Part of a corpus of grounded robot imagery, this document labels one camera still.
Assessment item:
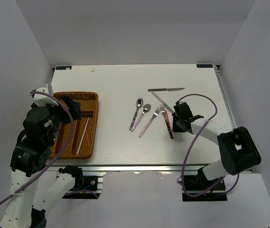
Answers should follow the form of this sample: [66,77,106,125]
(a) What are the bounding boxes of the orange chopstick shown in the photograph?
[165,110,174,139]
[84,117,91,147]

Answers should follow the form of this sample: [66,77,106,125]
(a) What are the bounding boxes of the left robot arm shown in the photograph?
[0,92,83,228]

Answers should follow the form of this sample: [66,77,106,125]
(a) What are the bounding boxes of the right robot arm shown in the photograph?
[173,102,261,190]

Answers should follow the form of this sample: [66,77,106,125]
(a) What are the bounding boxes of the orange chopstick under fork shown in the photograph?
[165,110,174,139]

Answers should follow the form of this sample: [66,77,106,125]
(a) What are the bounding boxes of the brown wicker cutlery tray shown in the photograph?
[54,92,99,159]

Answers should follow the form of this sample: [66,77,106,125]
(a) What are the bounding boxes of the left blue table label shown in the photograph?
[56,66,72,70]

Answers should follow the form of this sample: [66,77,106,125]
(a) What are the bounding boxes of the blue table label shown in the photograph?
[196,64,213,68]
[56,66,72,70]

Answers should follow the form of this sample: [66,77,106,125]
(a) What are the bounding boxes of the right blue table label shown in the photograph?
[196,64,213,68]

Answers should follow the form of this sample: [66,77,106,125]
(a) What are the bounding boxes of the pink handled table knife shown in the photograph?
[151,91,175,114]

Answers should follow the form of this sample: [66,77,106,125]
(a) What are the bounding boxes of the dark handled fork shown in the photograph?
[160,104,168,128]

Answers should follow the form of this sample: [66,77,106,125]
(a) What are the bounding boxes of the pink handled fork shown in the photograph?
[139,107,160,138]

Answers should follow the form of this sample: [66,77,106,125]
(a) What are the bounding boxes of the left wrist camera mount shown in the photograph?
[30,84,58,107]

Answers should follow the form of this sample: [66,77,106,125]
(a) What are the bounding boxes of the dark handled table knife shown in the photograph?
[148,87,185,92]

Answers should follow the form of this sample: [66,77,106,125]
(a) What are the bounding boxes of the pink handled spoon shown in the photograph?
[131,104,151,132]

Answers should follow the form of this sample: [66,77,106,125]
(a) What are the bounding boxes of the dark handled spoon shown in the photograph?
[129,97,144,130]

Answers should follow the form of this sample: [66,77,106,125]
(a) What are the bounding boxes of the aluminium table rail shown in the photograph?
[214,65,254,171]

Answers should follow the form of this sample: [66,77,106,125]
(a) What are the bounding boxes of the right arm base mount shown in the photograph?
[182,175,227,202]

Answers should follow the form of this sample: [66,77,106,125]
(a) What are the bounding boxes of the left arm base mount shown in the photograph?
[57,165,100,199]

